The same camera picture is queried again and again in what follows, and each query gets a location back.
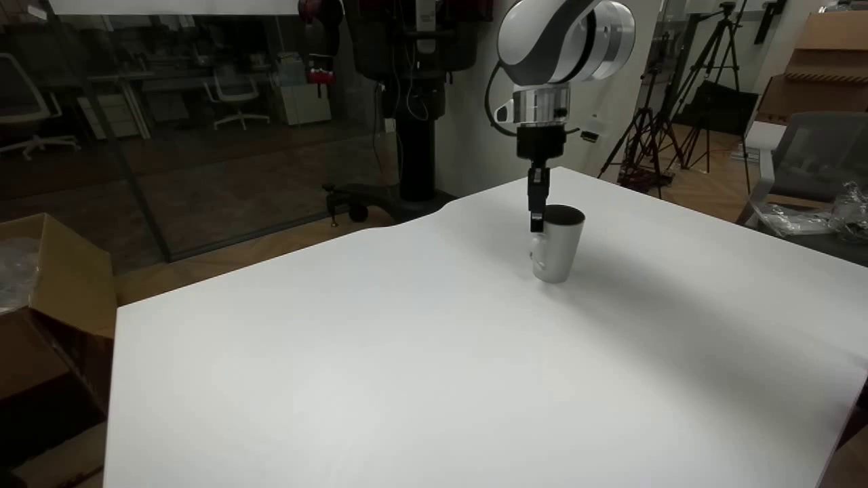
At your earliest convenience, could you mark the black pedestal stand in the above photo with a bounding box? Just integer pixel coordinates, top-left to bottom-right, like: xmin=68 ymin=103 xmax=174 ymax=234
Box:
xmin=347 ymin=0 xmax=502 ymax=207

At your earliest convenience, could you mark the white storage cabinet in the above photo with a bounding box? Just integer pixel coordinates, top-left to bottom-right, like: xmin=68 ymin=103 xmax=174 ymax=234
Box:
xmin=268 ymin=53 xmax=334 ymax=129

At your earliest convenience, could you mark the white mug dark interior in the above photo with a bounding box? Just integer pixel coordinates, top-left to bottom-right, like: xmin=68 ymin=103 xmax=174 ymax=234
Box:
xmin=526 ymin=204 xmax=589 ymax=286

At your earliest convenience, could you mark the brown open cardboard box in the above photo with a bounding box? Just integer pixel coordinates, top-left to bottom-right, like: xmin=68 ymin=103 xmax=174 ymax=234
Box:
xmin=0 ymin=211 xmax=121 ymax=474

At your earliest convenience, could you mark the clear crumpled plastic bag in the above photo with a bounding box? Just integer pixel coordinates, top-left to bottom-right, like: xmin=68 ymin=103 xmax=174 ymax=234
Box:
xmin=750 ymin=179 xmax=868 ymax=242

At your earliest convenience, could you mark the black camera tripod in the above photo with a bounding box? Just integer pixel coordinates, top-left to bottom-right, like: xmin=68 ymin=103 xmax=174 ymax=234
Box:
xmin=598 ymin=17 xmax=689 ymax=192

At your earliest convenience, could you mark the large flat cardboard box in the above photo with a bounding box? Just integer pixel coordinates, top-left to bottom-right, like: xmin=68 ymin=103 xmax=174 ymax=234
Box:
xmin=755 ymin=7 xmax=868 ymax=129

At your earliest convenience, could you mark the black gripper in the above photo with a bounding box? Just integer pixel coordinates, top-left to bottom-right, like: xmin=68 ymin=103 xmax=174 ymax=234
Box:
xmin=515 ymin=123 xmax=571 ymax=237

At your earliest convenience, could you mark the white board panel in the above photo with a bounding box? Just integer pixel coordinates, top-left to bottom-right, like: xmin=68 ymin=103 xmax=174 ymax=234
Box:
xmin=50 ymin=0 xmax=301 ymax=20

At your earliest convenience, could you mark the white office chair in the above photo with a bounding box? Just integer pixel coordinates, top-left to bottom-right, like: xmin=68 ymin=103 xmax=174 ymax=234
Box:
xmin=202 ymin=70 xmax=274 ymax=134
xmin=0 ymin=53 xmax=81 ymax=164

